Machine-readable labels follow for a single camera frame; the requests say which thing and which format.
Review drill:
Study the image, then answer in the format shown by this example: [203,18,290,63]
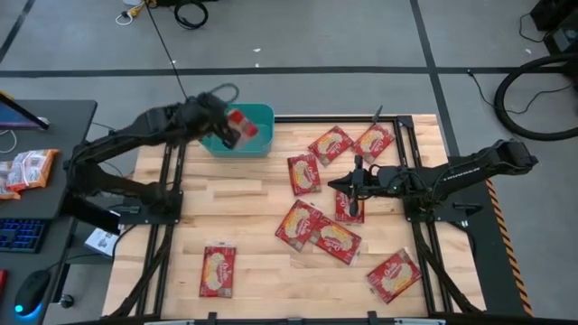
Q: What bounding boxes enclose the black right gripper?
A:
[328,154,403,218]

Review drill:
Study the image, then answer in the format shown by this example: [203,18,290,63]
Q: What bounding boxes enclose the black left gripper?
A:
[182,92,243,150]

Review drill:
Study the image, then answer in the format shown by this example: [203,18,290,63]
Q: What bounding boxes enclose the red popcorn bag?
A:
[365,247,424,305]
[286,153,322,197]
[333,189,366,226]
[307,125,355,167]
[274,199,324,253]
[350,122,396,164]
[309,215,364,266]
[198,245,238,299]
[224,107,260,149]

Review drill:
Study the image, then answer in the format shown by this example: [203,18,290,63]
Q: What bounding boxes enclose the teal plastic basket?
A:
[198,102,275,159]

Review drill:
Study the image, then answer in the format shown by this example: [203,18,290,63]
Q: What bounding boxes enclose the black office desk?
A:
[0,99,98,325]

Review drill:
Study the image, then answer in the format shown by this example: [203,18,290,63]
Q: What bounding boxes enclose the black platform with hazard stripe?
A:
[444,155,535,317]

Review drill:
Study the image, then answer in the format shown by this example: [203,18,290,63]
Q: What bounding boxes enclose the black flat panel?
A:
[61,191,123,235]

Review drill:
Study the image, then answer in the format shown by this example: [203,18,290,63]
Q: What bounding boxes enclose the white printed cardboard box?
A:
[84,227,121,258]

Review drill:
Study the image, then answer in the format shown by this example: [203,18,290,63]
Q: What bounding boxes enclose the snack packets on side desk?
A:
[6,148,60,193]

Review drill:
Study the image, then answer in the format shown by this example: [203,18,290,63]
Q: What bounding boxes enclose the computer monitor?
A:
[0,91,51,132]

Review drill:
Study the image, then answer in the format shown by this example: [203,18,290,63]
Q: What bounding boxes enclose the orange snack bag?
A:
[0,161,22,201]

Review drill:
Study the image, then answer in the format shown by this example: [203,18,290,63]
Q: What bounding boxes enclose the backlit black keyboard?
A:
[0,218,49,254]

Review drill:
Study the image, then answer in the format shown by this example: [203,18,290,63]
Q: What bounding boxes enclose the black computer mouse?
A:
[13,269,51,317]

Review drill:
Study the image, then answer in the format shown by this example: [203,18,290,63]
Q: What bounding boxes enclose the black floor equipment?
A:
[528,0,578,58]

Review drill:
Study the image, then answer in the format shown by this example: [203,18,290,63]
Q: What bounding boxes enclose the black aluminium table frame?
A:
[107,115,487,318]

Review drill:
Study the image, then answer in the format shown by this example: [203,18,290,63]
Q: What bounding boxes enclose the long black cable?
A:
[144,0,189,100]

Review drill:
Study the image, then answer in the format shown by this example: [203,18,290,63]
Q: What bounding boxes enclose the coiled black cable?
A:
[173,0,210,31]

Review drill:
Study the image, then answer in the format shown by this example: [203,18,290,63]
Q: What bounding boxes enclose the yellow cable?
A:
[130,0,157,17]

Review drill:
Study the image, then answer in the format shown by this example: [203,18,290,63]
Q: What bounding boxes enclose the thin black floor cable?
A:
[466,68,575,116]

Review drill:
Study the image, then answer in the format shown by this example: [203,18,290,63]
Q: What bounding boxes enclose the thick black hose ring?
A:
[493,52,578,142]

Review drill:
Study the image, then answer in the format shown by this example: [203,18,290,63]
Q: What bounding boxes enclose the white desk cable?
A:
[0,129,18,154]

